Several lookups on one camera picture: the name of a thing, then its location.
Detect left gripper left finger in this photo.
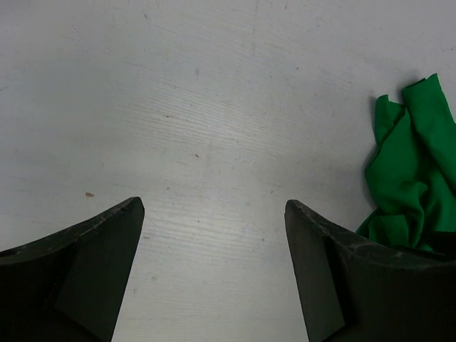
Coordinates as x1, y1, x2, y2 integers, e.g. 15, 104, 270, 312
1, 197, 144, 341

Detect green t shirt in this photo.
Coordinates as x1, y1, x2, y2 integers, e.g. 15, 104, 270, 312
358, 74, 455, 252

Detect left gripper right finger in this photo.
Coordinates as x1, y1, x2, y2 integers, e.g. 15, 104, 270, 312
284, 199, 455, 341

